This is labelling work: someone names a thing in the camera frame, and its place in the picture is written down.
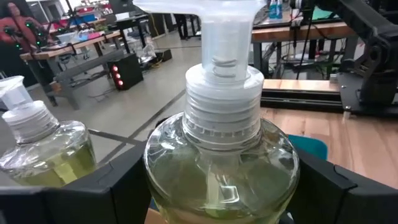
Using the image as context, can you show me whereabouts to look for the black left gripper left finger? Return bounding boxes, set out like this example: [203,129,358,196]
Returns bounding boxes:
[45,141,153,224]

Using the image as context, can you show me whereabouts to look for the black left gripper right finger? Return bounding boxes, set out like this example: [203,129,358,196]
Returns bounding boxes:
[285,149,359,224]

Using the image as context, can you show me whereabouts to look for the clear soap pump bottle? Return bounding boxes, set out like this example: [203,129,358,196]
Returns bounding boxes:
[132,0,302,224]
[0,75,98,189]

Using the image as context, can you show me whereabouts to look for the blue plastic bin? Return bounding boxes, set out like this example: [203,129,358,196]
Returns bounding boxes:
[287,134,329,161]

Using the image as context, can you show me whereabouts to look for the black box red lights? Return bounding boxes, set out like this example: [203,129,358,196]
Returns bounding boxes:
[107,52,145,91]

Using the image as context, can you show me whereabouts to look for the wooden workbench grey legs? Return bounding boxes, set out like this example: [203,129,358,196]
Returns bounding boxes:
[19,29,126,111]

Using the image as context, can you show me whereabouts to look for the wooden workbench black legs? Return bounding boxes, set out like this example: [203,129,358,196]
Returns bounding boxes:
[251,18,358,78]

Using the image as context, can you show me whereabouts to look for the blue bottle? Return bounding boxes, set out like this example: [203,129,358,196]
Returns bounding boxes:
[268,0,284,20]

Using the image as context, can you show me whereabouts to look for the black aluminium table frame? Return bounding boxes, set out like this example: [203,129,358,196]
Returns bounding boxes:
[260,88,345,113]

